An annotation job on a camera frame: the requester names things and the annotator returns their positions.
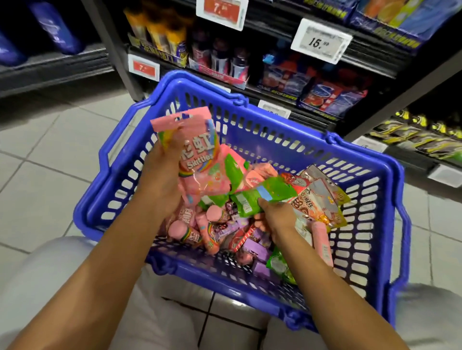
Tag person's right leg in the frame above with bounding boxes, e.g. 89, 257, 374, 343
263, 283, 462, 350

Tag large white price tag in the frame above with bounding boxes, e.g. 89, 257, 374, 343
290, 18, 353, 65

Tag pink rainbow candy packet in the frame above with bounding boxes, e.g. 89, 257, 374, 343
150, 106, 231, 197

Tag person's left leg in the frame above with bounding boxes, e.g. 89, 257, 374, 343
0, 236, 204, 350

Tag person's left hand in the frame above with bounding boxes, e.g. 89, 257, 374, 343
135, 129, 188, 218

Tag blue packages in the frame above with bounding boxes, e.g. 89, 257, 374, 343
0, 0, 85, 67

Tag row of yellow bottles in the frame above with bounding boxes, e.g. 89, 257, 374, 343
124, 4, 189, 58

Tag small white price tag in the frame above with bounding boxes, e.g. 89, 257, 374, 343
258, 100, 291, 119
352, 136, 388, 153
428, 164, 462, 188

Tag blue display boxes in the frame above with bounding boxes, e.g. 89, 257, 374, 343
303, 0, 462, 49

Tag person's left forearm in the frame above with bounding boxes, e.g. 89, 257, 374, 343
7, 193, 172, 350

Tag peach snack packet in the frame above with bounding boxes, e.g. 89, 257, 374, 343
289, 178, 349, 231

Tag blue plastic shopping basket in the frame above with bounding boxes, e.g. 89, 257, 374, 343
73, 70, 412, 332

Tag black store shelf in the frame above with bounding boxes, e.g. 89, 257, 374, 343
81, 0, 462, 195

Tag row of blue red packets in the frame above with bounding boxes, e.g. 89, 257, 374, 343
259, 54, 369, 118

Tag row of yellow black packets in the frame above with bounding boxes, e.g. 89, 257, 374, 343
370, 110, 462, 163

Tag red and white price tag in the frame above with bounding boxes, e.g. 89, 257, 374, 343
196, 0, 250, 31

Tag person's leg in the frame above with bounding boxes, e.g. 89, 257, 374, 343
0, 236, 204, 350
263, 283, 462, 350

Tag person's right hand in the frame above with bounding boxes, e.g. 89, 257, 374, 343
253, 198, 307, 246

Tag light green candy packet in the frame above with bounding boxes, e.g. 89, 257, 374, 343
266, 247, 297, 284

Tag silver and red snack packet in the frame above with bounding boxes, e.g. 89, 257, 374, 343
282, 165, 351, 206

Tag small red price tag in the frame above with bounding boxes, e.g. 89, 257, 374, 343
128, 54, 160, 82

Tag pile of purple candy packs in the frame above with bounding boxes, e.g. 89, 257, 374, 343
213, 202, 276, 279

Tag pink candy tube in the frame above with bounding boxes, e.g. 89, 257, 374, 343
312, 221, 334, 268
197, 213, 221, 255
168, 220, 203, 246

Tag person's right forearm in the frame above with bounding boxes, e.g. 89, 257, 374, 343
274, 227, 409, 350

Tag row of dark bottles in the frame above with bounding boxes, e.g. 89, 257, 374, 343
191, 31, 250, 84

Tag pink and green candy packet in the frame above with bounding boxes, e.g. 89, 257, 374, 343
217, 144, 250, 195

